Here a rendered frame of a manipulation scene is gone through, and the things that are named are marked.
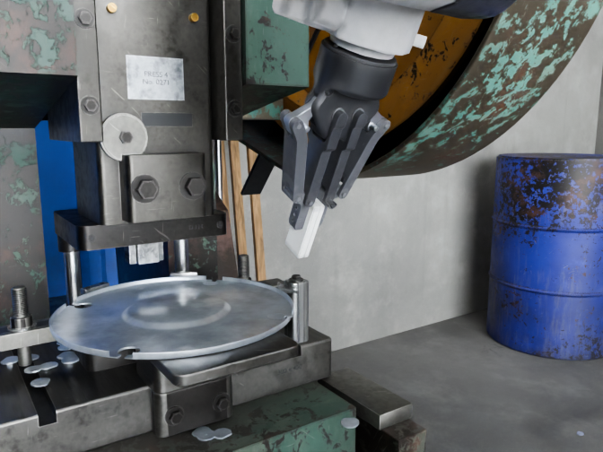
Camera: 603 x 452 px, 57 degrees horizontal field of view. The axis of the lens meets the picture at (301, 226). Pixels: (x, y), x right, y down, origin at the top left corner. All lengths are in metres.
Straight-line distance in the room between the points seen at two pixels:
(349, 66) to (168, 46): 0.29
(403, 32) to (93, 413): 0.52
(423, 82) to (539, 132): 2.73
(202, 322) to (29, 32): 0.35
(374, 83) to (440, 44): 0.27
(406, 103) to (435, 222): 2.09
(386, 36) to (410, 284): 2.38
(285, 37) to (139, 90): 0.20
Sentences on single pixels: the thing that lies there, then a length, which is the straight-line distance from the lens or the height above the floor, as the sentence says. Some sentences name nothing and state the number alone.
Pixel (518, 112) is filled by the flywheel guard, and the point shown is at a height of 1.03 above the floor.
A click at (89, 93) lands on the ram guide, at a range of 0.66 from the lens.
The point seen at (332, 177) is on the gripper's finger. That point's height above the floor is 0.95.
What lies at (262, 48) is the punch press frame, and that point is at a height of 1.10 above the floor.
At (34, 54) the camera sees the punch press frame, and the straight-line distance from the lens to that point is 0.64.
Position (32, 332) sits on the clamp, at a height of 0.75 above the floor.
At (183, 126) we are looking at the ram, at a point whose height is 1.01.
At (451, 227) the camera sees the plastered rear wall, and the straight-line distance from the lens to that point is 2.98.
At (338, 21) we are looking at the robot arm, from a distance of 0.50.
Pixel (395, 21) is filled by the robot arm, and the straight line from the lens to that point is 0.50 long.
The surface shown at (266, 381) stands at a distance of 0.78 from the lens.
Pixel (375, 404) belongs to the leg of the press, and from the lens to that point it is 0.79.
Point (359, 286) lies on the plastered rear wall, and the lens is 2.60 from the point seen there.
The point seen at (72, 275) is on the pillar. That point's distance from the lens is 0.85.
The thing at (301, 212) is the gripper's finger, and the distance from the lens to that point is 0.59.
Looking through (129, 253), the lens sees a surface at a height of 0.84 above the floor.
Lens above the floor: 1.01
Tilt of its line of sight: 10 degrees down
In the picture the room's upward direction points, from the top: straight up
